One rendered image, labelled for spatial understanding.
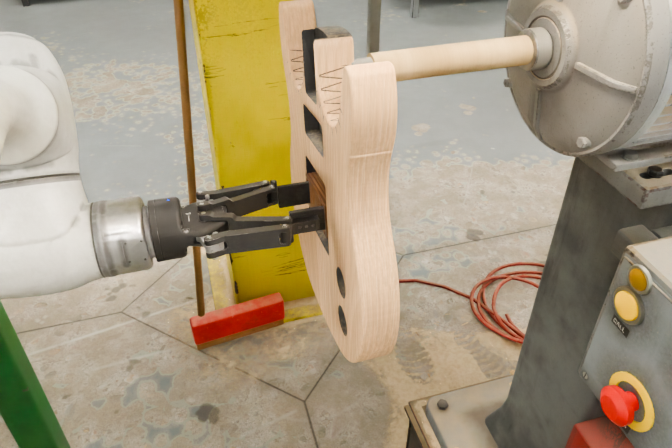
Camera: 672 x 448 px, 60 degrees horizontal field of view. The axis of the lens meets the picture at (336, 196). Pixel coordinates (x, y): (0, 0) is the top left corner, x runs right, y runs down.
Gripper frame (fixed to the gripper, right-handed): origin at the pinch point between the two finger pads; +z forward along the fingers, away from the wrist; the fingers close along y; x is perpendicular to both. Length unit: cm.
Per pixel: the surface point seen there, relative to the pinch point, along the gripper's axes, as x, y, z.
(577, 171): -3.6, -3.3, 42.1
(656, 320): -1.6, 31.0, 25.0
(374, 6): -1, -154, 63
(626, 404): -10.9, 31.8, 23.1
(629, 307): -2.0, 28.2, 24.5
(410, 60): 19.8, 9.7, 8.7
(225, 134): -20, -87, -4
